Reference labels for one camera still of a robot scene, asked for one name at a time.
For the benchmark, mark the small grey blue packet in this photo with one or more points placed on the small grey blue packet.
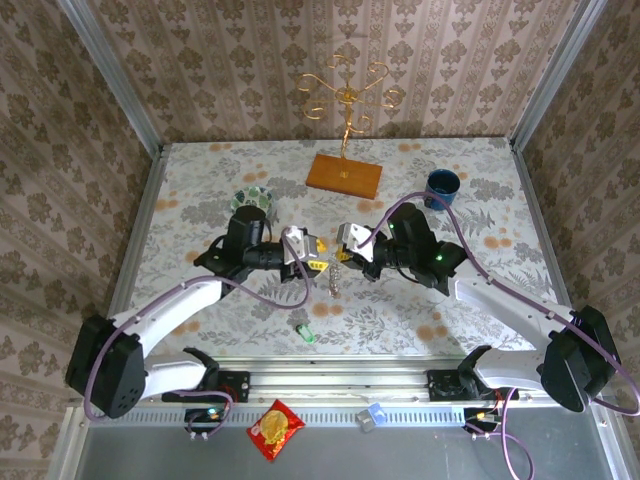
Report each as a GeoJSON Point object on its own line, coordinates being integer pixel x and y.
{"type": "Point", "coordinates": [370, 417]}

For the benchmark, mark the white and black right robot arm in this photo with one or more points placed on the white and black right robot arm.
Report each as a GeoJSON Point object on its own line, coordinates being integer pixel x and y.
{"type": "Point", "coordinates": [510, 300]}

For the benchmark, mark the aluminium frame post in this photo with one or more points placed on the aluminium frame post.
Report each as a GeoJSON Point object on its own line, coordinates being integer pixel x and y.
{"type": "Point", "coordinates": [555, 75]}
{"type": "Point", "coordinates": [115, 80]}

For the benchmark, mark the aluminium mounting rail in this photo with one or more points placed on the aluminium mounting rail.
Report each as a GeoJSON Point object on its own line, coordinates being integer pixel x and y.
{"type": "Point", "coordinates": [330, 382]}

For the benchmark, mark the gold jewelry stand wooden base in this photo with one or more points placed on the gold jewelry stand wooden base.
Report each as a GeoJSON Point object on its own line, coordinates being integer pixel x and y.
{"type": "Point", "coordinates": [345, 176]}

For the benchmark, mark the dark blue mug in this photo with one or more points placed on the dark blue mug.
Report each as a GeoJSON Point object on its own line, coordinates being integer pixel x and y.
{"type": "Point", "coordinates": [442, 190]}

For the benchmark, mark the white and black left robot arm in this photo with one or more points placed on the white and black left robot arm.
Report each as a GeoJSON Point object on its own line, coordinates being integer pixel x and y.
{"type": "Point", "coordinates": [165, 310]}

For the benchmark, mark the green key tag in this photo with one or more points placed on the green key tag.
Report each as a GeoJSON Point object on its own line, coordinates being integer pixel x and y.
{"type": "Point", "coordinates": [306, 333]}

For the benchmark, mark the red snack packet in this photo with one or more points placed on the red snack packet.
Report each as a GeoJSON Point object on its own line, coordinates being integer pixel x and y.
{"type": "Point", "coordinates": [275, 427]}

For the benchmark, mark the aluminium table side rail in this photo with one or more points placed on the aluminium table side rail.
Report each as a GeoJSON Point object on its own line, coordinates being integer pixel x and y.
{"type": "Point", "coordinates": [537, 210]}
{"type": "Point", "coordinates": [145, 210]}

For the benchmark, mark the small black controller board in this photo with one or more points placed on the small black controller board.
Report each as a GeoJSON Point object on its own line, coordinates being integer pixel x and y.
{"type": "Point", "coordinates": [480, 416]}
{"type": "Point", "coordinates": [207, 414]}

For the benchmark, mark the green leaf pattern bowl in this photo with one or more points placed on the green leaf pattern bowl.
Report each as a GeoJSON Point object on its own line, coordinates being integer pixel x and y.
{"type": "Point", "coordinates": [255, 196]}

